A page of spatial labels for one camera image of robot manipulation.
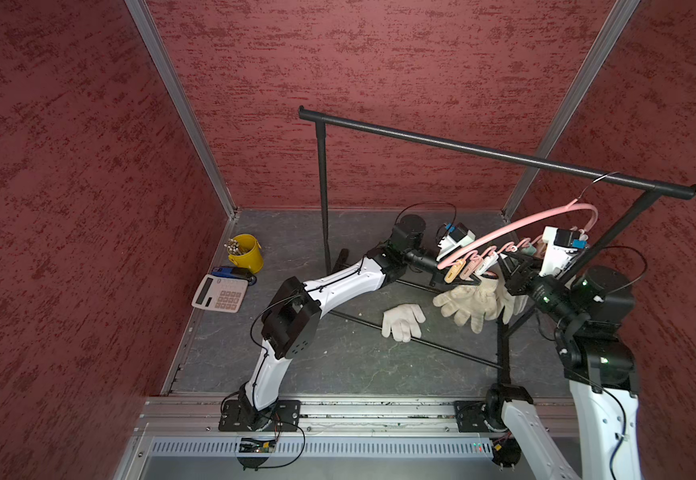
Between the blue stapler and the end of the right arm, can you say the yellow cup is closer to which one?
the blue stapler

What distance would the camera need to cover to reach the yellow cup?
3.10 ft

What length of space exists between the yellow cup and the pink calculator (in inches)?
2.3

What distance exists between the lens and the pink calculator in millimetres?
936

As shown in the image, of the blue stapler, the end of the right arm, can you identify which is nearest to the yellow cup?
the blue stapler
